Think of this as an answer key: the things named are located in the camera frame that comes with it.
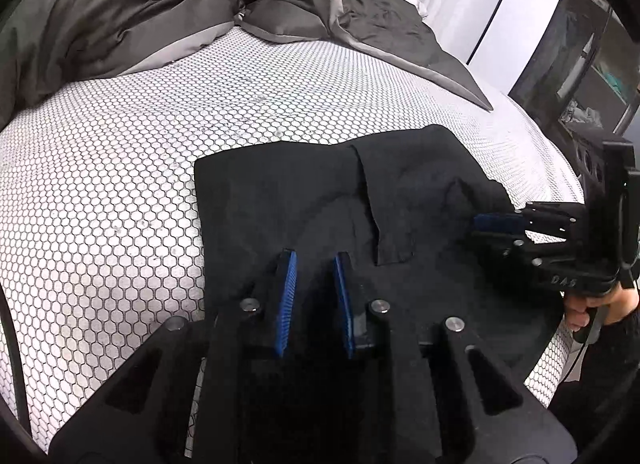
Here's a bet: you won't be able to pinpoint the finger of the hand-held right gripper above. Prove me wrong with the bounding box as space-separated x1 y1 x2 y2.
469 230 583 271
472 200 587 235

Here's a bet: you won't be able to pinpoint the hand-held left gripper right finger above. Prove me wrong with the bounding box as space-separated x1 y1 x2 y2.
331 251 579 464

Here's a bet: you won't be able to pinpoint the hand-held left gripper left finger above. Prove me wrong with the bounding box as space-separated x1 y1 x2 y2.
47 248 299 464

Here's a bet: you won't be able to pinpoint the black pants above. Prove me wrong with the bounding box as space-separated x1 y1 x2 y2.
194 124 567 464

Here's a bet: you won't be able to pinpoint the person's right forearm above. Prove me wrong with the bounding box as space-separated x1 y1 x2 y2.
549 309 640 464

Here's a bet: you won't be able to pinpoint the person's right hand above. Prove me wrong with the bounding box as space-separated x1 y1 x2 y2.
564 280 640 333

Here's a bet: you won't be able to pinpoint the dark open shelf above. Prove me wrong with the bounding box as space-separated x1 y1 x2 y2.
507 0 640 145

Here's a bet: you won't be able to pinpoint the white wardrobe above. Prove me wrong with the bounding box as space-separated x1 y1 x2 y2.
466 0 574 97

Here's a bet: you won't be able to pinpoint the white honeycomb mattress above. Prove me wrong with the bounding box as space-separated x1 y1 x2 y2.
0 24 587 455

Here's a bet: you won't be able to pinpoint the white crumpled sheet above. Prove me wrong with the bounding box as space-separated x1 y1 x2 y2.
384 0 430 18

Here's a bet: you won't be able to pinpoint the dark grey duvet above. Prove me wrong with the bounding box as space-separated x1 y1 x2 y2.
0 0 494 131

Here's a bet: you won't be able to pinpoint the black cable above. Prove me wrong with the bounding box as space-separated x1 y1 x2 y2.
0 286 32 427

